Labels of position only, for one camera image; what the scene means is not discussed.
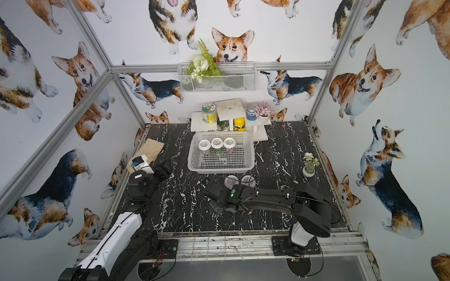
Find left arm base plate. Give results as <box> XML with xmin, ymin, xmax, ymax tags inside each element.
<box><xmin>140</xmin><ymin>239</ymin><xmax>179</xmax><ymax>262</ymax></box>

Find yogurt cup row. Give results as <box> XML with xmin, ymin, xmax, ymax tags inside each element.
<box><xmin>198</xmin><ymin>139</ymin><xmax>211</xmax><ymax>155</ymax></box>
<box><xmin>240</xmin><ymin>175</ymin><xmax>256</xmax><ymax>188</ymax></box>
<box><xmin>211</xmin><ymin>138</ymin><xmax>224</xmax><ymax>155</ymax></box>
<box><xmin>223</xmin><ymin>138</ymin><xmax>236</xmax><ymax>153</ymax></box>
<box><xmin>224</xmin><ymin>175</ymin><xmax>240</xmax><ymax>189</ymax></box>

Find white plastic perforated basket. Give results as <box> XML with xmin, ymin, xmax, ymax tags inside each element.
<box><xmin>187</xmin><ymin>131</ymin><xmax>255</xmax><ymax>174</ymax></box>

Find yellow sunflower seed can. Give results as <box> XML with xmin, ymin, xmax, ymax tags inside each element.
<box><xmin>202</xmin><ymin>103</ymin><xmax>218</xmax><ymax>124</ymax></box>

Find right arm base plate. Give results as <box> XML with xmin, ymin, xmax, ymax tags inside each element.
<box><xmin>271</xmin><ymin>236</ymin><xmax>322</xmax><ymax>258</ymax></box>

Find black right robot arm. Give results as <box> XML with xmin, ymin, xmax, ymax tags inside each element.
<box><xmin>202</xmin><ymin>179</ymin><xmax>333</xmax><ymax>247</ymax></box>

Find pink flower pot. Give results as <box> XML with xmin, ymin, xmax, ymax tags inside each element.
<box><xmin>255</xmin><ymin>101</ymin><xmax>275</xmax><ymax>124</ymax></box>

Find small white potted flower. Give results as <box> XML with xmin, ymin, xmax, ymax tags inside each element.
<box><xmin>302</xmin><ymin>152</ymin><xmax>319</xmax><ymax>177</ymax></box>

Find white wooden tiered shelf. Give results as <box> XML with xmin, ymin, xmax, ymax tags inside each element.
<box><xmin>191</xmin><ymin>99</ymin><xmax>271</xmax><ymax>142</ymax></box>

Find aluminium frame rail front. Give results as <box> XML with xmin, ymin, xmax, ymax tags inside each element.
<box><xmin>159</xmin><ymin>232</ymin><xmax>369</xmax><ymax>262</ymax></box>

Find white wire wall basket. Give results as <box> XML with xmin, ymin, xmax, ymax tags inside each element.
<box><xmin>177</xmin><ymin>63</ymin><xmax>257</xmax><ymax>93</ymax></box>

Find small green plant pot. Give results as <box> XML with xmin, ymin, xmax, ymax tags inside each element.
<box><xmin>216</xmin><ymin>120</ymin><xmax>230</xmax><ymax>132</ymax></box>

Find blue white small jar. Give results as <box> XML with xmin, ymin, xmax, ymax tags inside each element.
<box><xmin>246</xmin><ymin>103</ymin><xmax>257</xmax><ymax>122</ymax></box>

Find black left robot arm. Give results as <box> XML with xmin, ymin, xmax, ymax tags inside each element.
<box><xmin>59</xmin><ymin>159</ymin><xmax>173</xmax><ymax>281</ymax></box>

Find beige work glove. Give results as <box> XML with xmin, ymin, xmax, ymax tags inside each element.
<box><xmin>127</xmin><ymin>139</ymin><xmax>164</xmax><ymax>173</ymax></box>

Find artificial green fern flowers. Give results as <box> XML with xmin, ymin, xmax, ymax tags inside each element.
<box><xmin>185</xmin><ymin>39</ymin><xmax>223</xmax><ymax>83</ymax></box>

